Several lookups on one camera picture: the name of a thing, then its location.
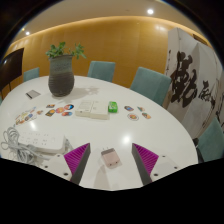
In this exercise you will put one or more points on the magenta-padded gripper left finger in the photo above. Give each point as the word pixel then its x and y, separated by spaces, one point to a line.
pixel 77 158

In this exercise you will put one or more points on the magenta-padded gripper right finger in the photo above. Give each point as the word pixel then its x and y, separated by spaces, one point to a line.
pixel 145 159

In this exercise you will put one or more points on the pale pink charger block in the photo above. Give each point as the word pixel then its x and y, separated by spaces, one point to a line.
pixel 111 158

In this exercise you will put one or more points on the white power strip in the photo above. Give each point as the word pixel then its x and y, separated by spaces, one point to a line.
pixel 43 141

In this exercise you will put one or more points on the small orange-green sticker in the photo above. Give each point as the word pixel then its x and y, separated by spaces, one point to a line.
pixel 146 115

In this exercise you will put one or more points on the round white-rimmed sticker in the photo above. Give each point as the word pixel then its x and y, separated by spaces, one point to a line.
pixel 132 116

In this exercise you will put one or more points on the oval orange sticker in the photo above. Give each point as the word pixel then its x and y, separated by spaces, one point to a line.
pixel 66 113

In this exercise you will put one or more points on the white flat box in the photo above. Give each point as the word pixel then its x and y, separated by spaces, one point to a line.
pixel 84 108
pixel 100 110

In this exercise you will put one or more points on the small teal sticker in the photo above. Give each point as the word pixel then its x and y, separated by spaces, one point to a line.
pixel 141 108

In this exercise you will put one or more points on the round orange sticker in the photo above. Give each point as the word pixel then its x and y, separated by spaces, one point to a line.
pixel 60 110

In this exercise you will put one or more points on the round blue sticker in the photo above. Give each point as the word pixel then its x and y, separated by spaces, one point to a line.
pixel 68 107

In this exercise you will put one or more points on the black shield-shaped sticker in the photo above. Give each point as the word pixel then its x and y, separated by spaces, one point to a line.
pixel 50 112

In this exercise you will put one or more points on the small blue-orange sticker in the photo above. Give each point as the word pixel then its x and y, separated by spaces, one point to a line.
pixel 129 108

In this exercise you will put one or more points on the black rectangular sticker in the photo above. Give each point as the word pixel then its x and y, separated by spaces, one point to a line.
pixel 50 106

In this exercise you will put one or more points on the small orange sticker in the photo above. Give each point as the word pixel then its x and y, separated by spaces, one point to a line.
pixel 39 112

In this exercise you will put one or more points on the small green box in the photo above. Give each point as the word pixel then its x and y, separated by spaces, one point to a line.
pixel 112 106

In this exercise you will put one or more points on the teal chairs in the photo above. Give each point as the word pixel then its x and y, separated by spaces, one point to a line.
pixel 150 83

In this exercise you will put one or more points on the flat grey notebook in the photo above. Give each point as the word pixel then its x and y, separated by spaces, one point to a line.
pixel 33 94

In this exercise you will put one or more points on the green plant in grey vase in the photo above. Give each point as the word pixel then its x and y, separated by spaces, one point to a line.
pixel 61 78

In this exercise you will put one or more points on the white calligraphy folding screen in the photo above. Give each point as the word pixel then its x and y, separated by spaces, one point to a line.
pixel 195 83

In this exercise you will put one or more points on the black television screen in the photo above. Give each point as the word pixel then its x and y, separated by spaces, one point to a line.
pixel 10 66

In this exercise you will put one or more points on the round ceiling light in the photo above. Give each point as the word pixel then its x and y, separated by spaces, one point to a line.
pixel 27 33
pixel 150 11

